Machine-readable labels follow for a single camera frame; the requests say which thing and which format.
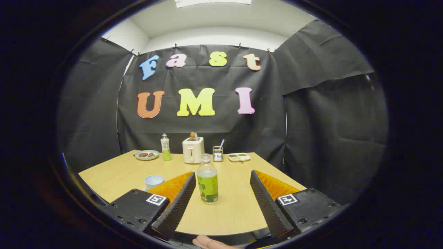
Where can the brown toast slice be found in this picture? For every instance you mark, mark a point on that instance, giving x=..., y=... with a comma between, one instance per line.
x=193, y=136

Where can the pale green round plate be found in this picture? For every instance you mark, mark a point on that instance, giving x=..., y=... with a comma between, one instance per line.
x=147, y=158

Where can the white blue straw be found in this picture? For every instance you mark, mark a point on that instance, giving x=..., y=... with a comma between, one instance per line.
x=222, y=144

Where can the white divided dish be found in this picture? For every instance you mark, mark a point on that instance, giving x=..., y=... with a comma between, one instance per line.
x=238, y=157

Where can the slim white label bottle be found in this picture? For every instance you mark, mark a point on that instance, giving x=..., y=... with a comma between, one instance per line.
x=166, y=152

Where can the white cup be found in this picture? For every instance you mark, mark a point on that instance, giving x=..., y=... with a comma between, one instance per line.
x=154, y=181

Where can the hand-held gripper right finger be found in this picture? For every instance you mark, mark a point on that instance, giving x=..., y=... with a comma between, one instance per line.
x=268, y=207

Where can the wooden table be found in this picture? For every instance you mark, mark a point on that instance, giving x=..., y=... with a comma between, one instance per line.
x=235, y=207

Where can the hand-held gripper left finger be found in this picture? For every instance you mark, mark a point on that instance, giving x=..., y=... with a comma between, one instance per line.
x=176, y=207

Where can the white toaster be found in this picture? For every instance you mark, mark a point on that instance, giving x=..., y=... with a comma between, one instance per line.
x=192, y=152

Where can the green label juice bottle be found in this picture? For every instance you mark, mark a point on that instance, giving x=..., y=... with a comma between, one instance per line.
x=207, y=186

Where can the ceiling light panel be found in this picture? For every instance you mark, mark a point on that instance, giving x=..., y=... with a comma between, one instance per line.
x=213, y=2

